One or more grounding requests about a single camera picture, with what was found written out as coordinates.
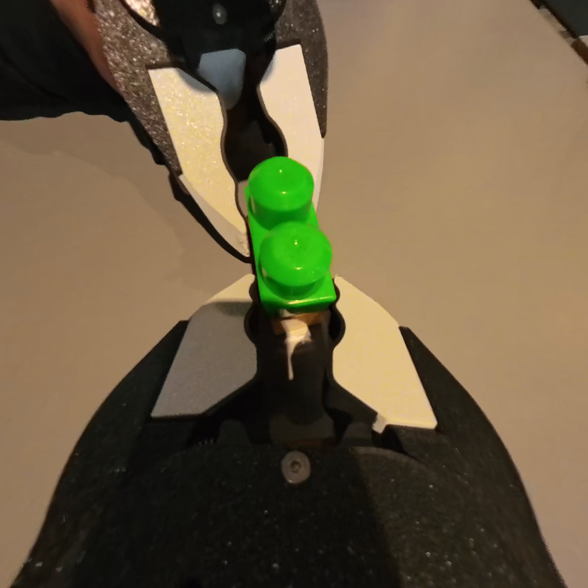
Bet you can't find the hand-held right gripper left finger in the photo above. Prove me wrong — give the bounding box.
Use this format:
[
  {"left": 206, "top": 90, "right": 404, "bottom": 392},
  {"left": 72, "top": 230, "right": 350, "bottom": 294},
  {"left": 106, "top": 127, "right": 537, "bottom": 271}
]
[{"left": 151, "top": 274, "right": 259, "bottom": 419}]

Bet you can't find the person's left hand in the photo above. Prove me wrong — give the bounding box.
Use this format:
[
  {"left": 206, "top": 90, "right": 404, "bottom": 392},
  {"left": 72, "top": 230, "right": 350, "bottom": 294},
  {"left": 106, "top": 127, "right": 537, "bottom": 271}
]
[{"left": 48, "top": 0, "right": 121, "bottom": 90}]

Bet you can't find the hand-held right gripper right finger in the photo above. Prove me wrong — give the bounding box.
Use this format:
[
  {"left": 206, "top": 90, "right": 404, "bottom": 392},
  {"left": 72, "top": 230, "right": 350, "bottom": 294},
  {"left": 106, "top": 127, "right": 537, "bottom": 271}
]
[{"left": 327, "top": 275, "right": 437, "bottom": 433}]

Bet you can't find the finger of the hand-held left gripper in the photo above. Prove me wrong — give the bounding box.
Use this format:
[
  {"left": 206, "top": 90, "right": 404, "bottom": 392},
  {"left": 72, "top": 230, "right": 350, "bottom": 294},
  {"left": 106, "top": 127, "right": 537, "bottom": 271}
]
[
  {"left": 257, "top": 43, "right": 328, "bottom": 203},
  {"left": 148, "top": 64, "right": 252, "bottom": 258}
]

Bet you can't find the green mega block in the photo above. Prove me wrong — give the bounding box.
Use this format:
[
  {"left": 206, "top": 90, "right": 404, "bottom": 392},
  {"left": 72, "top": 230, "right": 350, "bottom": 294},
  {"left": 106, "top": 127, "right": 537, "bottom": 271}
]
[{"left": 246, "top": 156, "right": 336, "bottom": 318}]

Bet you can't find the person's left forearm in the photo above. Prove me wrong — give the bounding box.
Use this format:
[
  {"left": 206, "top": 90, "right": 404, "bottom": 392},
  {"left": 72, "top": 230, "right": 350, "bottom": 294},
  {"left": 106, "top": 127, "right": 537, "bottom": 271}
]
[{"left": 0, "top": 0, "right": 138, "bottom": 124}]

